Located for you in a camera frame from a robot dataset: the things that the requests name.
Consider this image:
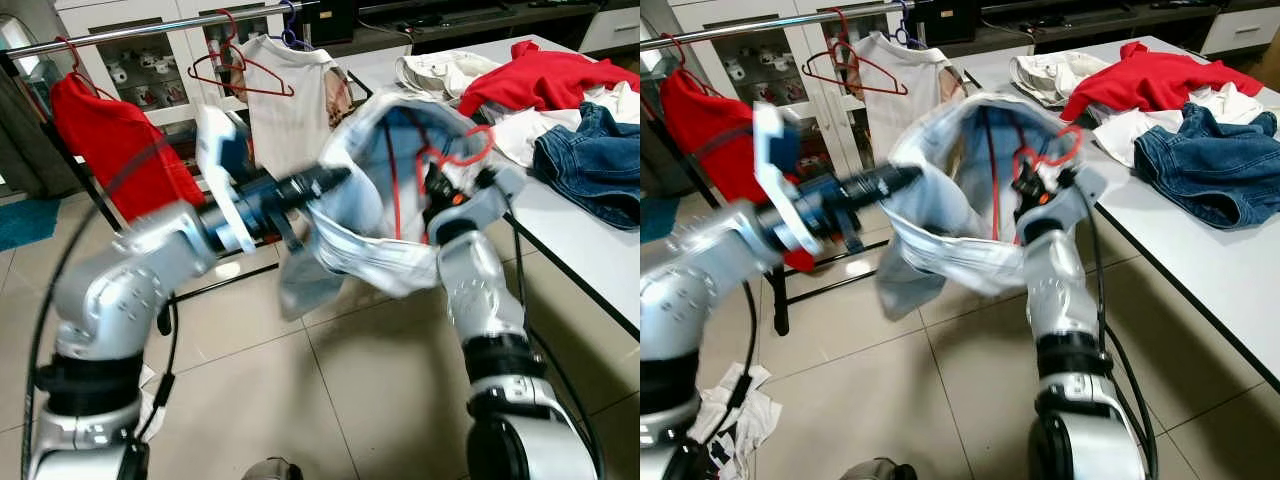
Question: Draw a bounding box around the white drawer unit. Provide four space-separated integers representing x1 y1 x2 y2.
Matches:
578 5 641 57
1200 5 1280 57

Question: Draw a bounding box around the red t-shirt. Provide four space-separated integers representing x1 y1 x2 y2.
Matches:
50 72 207 224
660 68 817 273

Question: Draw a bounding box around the white hanging t-shirt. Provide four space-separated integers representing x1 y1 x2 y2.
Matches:
862 32 973 168
240 35 353 183

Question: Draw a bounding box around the red wire clothes hanger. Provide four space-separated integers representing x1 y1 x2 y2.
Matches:
384 108 498 243
800 8 910 99
53 36 103 99
984 112 1087 243
658 32 703 89
187 10 297 100

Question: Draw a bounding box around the plain white garment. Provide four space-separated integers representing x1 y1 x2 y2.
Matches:
488 80 641 168
1090 82 1267 170

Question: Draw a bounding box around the silver metal clothes rail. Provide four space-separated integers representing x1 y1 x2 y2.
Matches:
640 0 927 53
0 0 323 61

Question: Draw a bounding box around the grey robot foot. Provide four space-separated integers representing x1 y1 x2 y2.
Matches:
838 457 917 480
240 457 303 480

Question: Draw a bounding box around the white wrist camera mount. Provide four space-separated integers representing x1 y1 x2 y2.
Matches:
195 103 257 255
1025 165 1110 247
752 100 812 257
430 165 527 247

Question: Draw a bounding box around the grey curtain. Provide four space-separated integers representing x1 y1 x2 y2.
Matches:
0 60 83 198
640 50 673 198

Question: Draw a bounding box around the beige garment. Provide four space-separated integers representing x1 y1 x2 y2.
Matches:
394 50 502 103
1008 52 1112 110

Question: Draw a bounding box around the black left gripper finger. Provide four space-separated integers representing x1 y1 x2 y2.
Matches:
856 179 921 208
292 180 351 209
852 162 924 190
290 164 353 191

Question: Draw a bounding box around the white glass door cabinet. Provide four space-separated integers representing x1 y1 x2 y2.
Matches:
55 0 301 163
668 0 901 153

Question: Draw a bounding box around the teal floor mat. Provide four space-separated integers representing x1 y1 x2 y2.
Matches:
640 195 682 245
0 197 62 254

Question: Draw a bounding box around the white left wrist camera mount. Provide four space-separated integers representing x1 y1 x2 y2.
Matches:
752 100 812 257
195 103 257 255

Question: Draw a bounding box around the white printed garment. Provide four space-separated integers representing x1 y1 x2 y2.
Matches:
690 362 787 480
133 363 168 443

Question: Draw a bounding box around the light blue white garment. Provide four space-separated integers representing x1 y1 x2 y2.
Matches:
278 92 503 323
878 92 1093 323

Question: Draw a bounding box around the red garment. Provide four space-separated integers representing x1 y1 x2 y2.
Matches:
1060 40 1264 124
459 40 641 118

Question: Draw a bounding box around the blue denim garment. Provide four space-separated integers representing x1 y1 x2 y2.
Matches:
531 100 641 232
1133 102 1280 232

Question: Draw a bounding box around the black low tv stand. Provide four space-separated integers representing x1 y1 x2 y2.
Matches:
300 0 641 58
905 0 1280 58

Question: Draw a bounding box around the purple clothes hanger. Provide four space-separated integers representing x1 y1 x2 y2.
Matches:
894 0 932 50
277 0 317 52

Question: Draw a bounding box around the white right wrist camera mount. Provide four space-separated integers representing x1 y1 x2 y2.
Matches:
430 165 527 247
1025 165 1110 247

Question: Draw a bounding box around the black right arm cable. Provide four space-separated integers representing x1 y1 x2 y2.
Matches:
503 193 603 476
1085 190 1162 480

